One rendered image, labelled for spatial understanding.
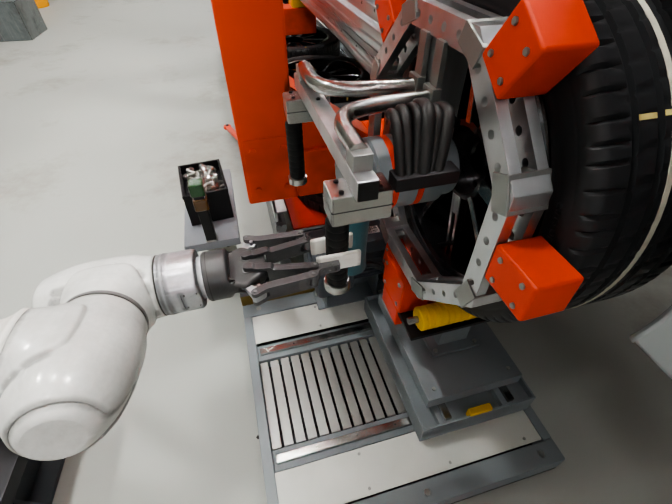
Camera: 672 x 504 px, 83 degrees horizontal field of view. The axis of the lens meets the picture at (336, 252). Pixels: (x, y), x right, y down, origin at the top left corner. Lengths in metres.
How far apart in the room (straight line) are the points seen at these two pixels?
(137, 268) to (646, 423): 1.55
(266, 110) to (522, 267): 0.79
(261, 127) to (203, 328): 0.84
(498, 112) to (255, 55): 0.67
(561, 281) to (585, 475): 0.99
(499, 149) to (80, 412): 0.54
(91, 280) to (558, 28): 0.61
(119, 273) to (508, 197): 0.51
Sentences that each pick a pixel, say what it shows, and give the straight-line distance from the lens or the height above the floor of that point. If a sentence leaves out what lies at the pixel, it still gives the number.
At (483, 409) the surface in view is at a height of 0.18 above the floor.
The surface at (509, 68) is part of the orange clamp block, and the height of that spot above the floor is 1.09.
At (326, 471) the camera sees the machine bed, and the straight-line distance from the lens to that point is 1.22.
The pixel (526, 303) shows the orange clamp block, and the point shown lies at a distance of 0.56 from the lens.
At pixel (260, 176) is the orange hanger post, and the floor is 0.62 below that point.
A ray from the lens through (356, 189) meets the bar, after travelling 0.49.
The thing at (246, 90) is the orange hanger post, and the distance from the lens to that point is 1.09.
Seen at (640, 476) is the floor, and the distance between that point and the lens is 1.57.
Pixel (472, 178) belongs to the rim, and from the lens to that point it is 0.88.
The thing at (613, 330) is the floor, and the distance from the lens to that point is 1.87.
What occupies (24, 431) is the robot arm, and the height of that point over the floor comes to 0.91.
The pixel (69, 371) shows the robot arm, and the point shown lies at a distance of 0.43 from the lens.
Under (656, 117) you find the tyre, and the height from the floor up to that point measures 1.05.
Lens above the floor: 1.24
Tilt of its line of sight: 43 degrees down
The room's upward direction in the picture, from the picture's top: straight up
